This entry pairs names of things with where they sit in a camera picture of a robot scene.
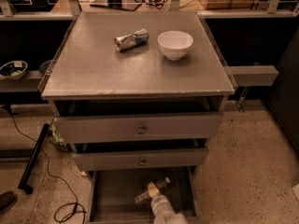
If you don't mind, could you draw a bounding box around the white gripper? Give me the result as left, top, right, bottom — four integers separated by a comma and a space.
148, 182, 175, 224

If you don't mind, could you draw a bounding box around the clear plastic water bottle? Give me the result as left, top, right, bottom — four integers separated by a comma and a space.
134, 177, 171, 204

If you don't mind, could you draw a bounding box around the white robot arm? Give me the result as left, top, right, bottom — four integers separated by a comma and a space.
148, 179, 188, 224

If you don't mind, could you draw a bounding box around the grey bottom drawer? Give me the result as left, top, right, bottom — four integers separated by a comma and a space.
86, 167, 201, 224

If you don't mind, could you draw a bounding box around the grey drawer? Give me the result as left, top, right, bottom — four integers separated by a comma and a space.
54, 112, 223, 144
73, 148, 208, 171
86, 167, 201, 224

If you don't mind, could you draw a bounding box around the grey middle drawer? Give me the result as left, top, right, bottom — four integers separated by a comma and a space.
73, 148, 208, 171

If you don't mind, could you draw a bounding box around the grey top drawer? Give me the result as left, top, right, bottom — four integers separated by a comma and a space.
54, 112, 223, 144

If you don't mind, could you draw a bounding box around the grey drawer cabinet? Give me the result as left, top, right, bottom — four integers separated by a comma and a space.
36, 10, 238, 224

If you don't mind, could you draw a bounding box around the green crumpled packet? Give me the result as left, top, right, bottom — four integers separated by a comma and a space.
50, 124, 68, 152

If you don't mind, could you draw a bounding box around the black bar on floor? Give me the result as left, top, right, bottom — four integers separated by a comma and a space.
18, 124, 50, 194

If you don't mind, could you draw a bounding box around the dark shoe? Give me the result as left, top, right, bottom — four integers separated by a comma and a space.
0, 191, 17, 214

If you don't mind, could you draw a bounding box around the grey side shelf right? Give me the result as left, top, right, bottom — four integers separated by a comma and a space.
226, 65, 278, 87

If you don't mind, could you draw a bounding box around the grey side shelf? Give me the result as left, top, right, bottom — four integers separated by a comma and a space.
0, 71, 43, 92
226, 65, 278, 87

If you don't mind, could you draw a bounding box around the white ceramic bowl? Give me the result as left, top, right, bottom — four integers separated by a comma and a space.
158, 31, 193, 61

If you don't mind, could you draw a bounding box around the crushed silver can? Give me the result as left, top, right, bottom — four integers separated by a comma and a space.
114, 29, 150, 51

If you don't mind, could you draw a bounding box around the grey side shelf left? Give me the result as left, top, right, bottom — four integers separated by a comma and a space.
0, 71, 43, 92

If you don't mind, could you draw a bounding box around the bowl with dark contents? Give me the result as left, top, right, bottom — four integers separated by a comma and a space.
0, 61, 28, 79

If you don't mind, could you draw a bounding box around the black monitor stand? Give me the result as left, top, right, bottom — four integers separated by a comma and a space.
90, 0, 141, 11

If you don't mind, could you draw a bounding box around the black floor cable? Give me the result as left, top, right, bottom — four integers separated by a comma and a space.
3, 105, 87, 224

